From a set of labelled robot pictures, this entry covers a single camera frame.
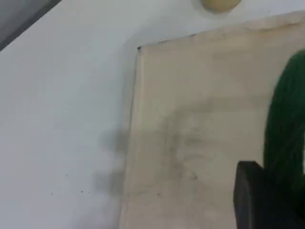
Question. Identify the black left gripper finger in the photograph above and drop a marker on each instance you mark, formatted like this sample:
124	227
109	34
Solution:
257	202

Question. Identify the beige round potato toy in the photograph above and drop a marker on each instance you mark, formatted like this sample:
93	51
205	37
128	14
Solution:
220	3

